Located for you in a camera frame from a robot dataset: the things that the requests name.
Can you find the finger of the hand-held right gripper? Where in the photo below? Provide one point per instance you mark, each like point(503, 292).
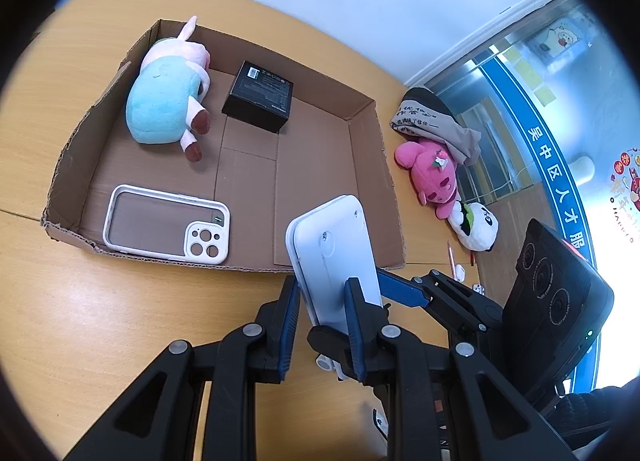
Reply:
point(400, 288)

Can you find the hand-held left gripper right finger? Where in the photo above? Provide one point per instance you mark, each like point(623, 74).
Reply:
point(356, 336)

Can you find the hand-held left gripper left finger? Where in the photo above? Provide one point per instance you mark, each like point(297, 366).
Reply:
point(287, 331)

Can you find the white plastic device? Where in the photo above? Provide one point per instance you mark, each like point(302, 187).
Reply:
point(332, 251)

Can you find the shallow cardboard box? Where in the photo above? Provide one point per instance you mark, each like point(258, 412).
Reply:
point(300, 171)

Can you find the white phone case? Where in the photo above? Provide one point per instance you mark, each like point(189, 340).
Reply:
point(165, 228)

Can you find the black cardboard box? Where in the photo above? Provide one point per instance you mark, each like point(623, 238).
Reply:
point(260, 96)

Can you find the pink pig plush toy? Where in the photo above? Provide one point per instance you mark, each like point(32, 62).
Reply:
point(160, 101)

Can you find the person's right forearm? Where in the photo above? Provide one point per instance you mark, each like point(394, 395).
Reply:
point(585, 411)

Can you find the wooden desktop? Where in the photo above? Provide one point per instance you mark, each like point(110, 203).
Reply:
point(75, 321)

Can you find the small white plastic part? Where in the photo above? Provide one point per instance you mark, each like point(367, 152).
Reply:
point(327, 363)

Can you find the pink pen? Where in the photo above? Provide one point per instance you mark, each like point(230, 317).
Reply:
point(453, 261)

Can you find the white panda plush toy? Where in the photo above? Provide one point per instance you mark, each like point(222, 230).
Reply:
point(477, 228)

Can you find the round festive window sticker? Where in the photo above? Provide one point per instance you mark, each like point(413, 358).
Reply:
point(627, 196)

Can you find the white cylinder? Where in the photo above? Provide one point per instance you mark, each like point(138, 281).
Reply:
point(584, 170)

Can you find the beige and black cloth bag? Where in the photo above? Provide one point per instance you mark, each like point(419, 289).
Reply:
point(435, 121)

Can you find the row of yellow sticky notes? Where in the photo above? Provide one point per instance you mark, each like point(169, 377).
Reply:
point(530, 76)

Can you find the cartoon pig poster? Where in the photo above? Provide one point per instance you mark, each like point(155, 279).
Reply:
point(557, 38)

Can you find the glass door with metal frame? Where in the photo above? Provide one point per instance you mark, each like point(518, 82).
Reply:
point(550, 116)

